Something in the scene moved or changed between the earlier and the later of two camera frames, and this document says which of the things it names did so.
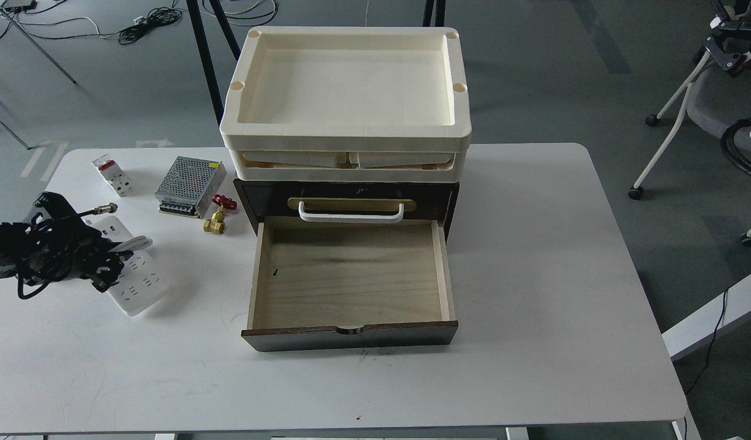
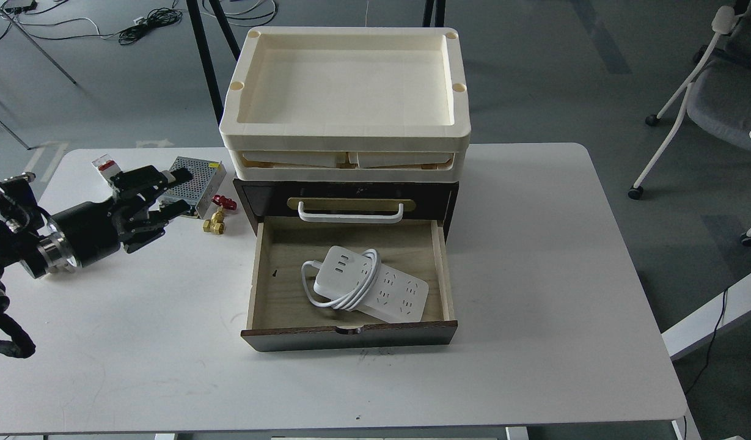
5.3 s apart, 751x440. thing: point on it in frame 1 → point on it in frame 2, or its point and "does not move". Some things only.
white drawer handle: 351,219 does not move
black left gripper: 57,245 → 136,187
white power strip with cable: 142,286 → 350,280
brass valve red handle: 216,225 does not move
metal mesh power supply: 188,185 does not move
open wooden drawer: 326,282 does not move
